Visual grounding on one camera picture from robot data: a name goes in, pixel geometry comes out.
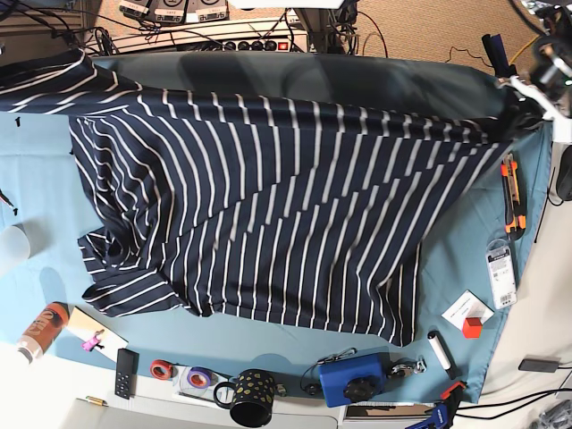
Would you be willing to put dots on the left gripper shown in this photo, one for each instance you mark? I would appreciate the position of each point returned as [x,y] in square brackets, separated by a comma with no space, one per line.
[544,91]

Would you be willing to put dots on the navy white striped t-shirt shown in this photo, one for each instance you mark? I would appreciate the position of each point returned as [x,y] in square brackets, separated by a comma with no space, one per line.
[277,210]

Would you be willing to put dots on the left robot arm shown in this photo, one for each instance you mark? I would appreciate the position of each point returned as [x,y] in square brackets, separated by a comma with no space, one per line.
[546,19]

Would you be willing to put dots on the blue black bar clamp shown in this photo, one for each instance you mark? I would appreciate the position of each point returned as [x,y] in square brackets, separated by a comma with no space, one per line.
[496,53]

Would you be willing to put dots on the black computer mouse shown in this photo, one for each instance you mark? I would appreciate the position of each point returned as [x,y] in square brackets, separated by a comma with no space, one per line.
[564,180]

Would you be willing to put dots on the orange black utility knife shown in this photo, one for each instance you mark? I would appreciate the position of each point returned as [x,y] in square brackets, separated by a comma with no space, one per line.
[514,203]

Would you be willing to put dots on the light blue table cloth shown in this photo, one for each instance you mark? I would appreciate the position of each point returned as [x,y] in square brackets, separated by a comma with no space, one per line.
[40,176]

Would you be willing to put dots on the clear plastic blister pack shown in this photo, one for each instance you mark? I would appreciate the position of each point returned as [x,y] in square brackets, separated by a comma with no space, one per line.
[501,273]

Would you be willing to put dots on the white card packet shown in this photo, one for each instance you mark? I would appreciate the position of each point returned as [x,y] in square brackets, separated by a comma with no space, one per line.
[466,306]

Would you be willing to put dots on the red small cube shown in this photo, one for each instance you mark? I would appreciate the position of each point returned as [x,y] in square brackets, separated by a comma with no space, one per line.
[472,328]

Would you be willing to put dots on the black power adapter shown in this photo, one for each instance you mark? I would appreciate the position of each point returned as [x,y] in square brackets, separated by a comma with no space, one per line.
[539,365]

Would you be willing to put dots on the white black marker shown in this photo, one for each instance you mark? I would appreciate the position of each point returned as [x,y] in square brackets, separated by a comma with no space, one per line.
[441,354]

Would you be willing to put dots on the metal carabiner keyring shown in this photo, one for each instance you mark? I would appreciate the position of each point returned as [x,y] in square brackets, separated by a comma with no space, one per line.
[404,368]

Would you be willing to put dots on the blue orange bottom clamp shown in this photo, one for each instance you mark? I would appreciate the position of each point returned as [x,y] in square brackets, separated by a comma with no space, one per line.
[442,414]

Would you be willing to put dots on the blue box black knob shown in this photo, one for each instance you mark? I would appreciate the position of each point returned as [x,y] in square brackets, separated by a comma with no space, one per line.
[352,380]

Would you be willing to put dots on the black mug gold dots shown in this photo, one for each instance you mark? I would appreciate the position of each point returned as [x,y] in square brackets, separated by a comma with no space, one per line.
[249,398]

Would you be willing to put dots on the purple tape roll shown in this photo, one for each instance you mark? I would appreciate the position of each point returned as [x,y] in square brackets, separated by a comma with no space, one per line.
[199,378]

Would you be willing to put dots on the red tape roll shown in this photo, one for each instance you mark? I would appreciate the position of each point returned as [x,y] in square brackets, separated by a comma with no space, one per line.
[161,369]

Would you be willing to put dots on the black remote control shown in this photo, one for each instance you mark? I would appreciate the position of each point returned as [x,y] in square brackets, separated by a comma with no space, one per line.
[125,373]

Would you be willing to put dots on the tan cardboard sheet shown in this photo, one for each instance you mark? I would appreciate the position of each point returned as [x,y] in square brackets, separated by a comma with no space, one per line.
[94,336]

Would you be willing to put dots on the translucent white plastic cup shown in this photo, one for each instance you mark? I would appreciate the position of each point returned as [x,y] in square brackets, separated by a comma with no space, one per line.
[14,248]

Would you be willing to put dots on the orange brown bottle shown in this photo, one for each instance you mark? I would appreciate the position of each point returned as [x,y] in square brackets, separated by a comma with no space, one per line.
[42,332]

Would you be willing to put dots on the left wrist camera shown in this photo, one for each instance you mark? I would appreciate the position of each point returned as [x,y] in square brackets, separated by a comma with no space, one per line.
[562,131]

